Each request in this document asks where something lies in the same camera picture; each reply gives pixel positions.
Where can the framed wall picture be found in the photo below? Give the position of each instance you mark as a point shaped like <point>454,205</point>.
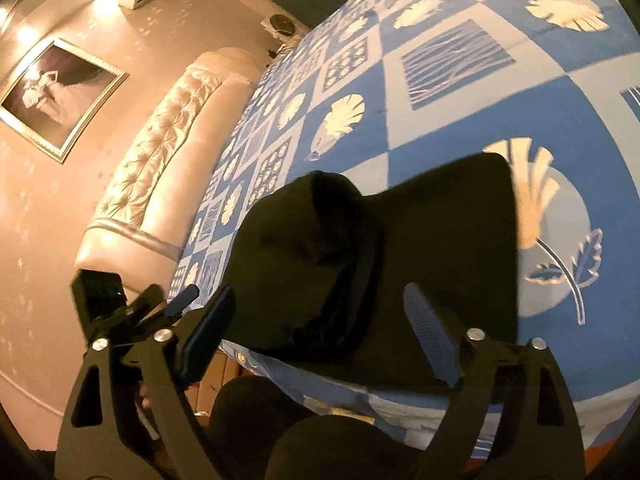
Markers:
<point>54,93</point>

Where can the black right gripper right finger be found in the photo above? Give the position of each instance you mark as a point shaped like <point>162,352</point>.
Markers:
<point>510,415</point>

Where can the person's dark clothed knee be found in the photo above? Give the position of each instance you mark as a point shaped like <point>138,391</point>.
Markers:
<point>258,432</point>

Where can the person's left hand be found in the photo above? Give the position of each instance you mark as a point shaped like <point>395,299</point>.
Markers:
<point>144,396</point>

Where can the black pants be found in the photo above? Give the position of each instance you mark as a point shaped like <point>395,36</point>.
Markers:
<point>319,270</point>

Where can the blue patterned bed cover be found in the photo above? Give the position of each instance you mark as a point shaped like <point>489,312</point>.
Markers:
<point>385,89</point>

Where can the cream tufted headboard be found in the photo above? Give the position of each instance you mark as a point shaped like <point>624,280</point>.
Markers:
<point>145,216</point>

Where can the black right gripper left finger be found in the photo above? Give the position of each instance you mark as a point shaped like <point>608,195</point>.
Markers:
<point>101,435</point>

